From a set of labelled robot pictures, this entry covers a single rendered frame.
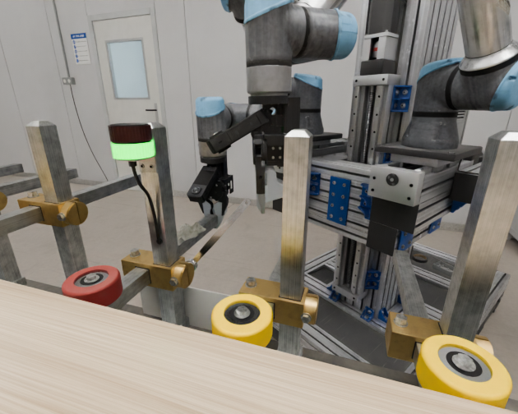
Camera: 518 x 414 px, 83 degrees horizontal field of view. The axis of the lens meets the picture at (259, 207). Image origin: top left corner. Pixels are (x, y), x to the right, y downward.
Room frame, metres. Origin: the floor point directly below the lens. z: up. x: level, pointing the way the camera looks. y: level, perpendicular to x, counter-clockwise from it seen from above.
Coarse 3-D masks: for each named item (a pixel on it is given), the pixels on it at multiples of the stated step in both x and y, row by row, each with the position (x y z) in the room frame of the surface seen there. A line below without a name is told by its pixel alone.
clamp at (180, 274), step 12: (144, 252) 0.53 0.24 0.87; (132, 264) 0.50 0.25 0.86; (144, 264) 0.49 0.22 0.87; (156, 264) 0.48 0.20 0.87; (180, 264) 0.49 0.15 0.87; (192, 264) 0.51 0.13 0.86; (156, 276) 0.48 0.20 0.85; (168, 276) 0.47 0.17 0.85; (180, 276) 0.47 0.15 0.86; (192, 276) 0.50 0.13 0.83; (168, 288) 0.47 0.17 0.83
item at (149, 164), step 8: (120, 144) 0.43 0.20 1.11; (128, 144) 0.43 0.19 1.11; (120, 160) 0.44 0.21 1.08; (128, 160) 0.43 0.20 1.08; (136, 160) 0.43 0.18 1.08; (144, 160) 0.48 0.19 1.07; (152, 160) 0.48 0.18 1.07; (144, 168) 0.48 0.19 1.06; (152, 168) 0.48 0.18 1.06; (136, 176) 0.45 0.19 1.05; (152, 208) 0.47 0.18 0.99; (160, 240) 0.48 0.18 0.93
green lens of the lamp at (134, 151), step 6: (114, 144) 0.43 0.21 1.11; (132, 144) 0.43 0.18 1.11; (138, 144) 0.43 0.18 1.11; (144, 144) 0.44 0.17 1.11; (150, 144) 0.45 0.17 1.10; (114, 150) 0.43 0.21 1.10; (120, 150) 0.43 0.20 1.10; (126, 150) 0.42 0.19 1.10; (132, 150) 0.43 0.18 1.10; (138, 150) 0.43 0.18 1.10; (144, 150) 0.44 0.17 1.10; (150, 150) 0.45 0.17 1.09; (114, 156) 0.43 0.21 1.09; (120, 156) 0.43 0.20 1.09; (126, 156) 0.42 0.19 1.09; (132, 156) 0.43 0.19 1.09; (138, 156) 0.43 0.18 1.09; (144, 156) 0.44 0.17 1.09; (150, 156) 0.45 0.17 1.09
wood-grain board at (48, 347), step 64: (0, 320) 0.30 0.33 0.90; (64, 320) 0.30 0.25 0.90; (128, 320) 0.30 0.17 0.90; (0, 384) 0.21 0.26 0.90; (64, 384) 0.21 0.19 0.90; (128, 384) 0.21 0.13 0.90; (192, 384) 0.21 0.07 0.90; (256, 384) 0.21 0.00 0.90; (320, 384) 0.21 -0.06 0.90; (384, 384) 0.21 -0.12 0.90
